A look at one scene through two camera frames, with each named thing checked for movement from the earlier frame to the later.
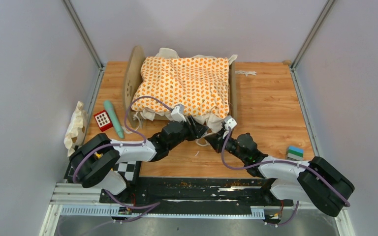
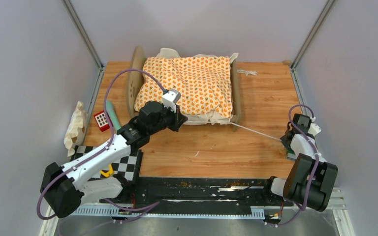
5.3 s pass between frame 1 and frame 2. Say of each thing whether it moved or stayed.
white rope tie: moved
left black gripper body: moved
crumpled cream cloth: stayed
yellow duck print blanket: stayed
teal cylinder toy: stayed
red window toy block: stayed
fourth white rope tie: stayed
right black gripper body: moved
